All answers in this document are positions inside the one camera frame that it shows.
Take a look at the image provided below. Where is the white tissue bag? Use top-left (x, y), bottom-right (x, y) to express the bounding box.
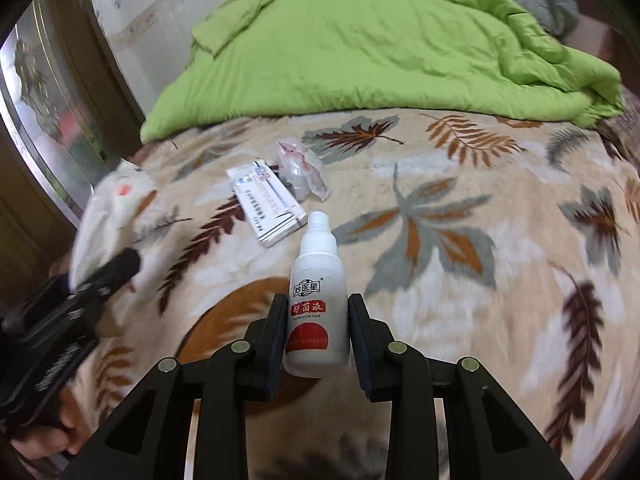
top-left (68, 159), bottom-right (157, 292)

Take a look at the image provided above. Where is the white spray bottle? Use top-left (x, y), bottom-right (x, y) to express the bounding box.
top-left (284, 211), bottom-right (350, 378)

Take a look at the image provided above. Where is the person's left hand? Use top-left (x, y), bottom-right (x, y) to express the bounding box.
top-left (11, 387), bottom-right (92, 460)

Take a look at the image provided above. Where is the wooden mirrored wardrobe door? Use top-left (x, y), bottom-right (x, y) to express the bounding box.
top-left (1, 0), bottom-right (143, 307)

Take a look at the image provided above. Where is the white medicine box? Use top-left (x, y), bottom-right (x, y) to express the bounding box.
top-left (227, 159), bottom-right (307, 247)

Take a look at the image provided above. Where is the floral leaf pattern blanket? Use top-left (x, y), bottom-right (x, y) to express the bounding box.
top-left (74, 110), bottom-right (639, 479)

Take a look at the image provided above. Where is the clear crumpled plastic bag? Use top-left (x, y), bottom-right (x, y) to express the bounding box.
top-left (277, 139), bottom-right (331, 202)

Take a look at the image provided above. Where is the lime green quilt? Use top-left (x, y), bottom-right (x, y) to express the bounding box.
top-left (140, 0), bottom-right (625, 143)

